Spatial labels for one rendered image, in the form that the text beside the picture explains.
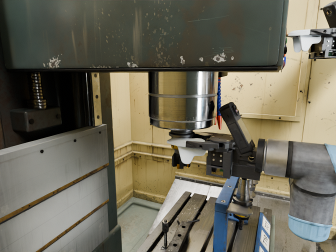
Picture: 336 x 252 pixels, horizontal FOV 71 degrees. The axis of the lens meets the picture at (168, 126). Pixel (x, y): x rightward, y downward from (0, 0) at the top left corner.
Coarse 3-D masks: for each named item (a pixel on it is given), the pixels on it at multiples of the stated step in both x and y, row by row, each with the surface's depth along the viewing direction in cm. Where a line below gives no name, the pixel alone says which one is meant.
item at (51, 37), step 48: (0, 0) 57; (48, 0) 51; (96, 0) 46; (144, 0) 42; (192, 0) 38; (240, 0) 35; (288, 0) 33; (48, 48) 53; (96, 48) 48; (144, 48) 43; (192, 48) 40; (240, 48) 36
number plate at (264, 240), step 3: (261, 231) 101; (261, 234) 100; (264, 234) 102; (261, 237) 98; (264, 237) 100; (267, 237) 102; (261, 240) 96; (264, 240) 98; (267, 240) 100; (264, 243) 97; (267, 243) 99; (264, 246) 96; (267, 246) 97; (267, 249) 96
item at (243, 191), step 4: (240, 180) 75; (244, 180) 74; (240, 184) 75; (244, 184) 74; (248, 184) 75; (240, 188) 75; (244, 188) 74; (248, 188) 75; (236, 192) 77; (240, 192) 75; (244, 192) 74; (248, 192) 75; (236, 196) 76; (240, 196) 75; (244, 196) 74; (248, 196) 75; (244, 200) 74
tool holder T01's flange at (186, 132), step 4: (168, 132) 57; (172, 132) 56; (176, 132) 55; (180, 132) 55; (184, 132) 55; (188, 132) 55; (192, 132) 57; (172, 136) 55; (176, 136) 55; (180, 136) 54; (184, 136) 54; (188, 136) 55; (192, 136) 56
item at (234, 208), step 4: (228, 204) 74; (232, 204) 74; (236, 204) 74; (228, 208) 72; (232, 208) 72; (236, 208) 72; (240, 208) 72; (244, 208) 72; (248, 208) 72; (232, 212) 70; (236, 212) 70; (240, 212) 70; (244, 212) 70; (248, 212) 70
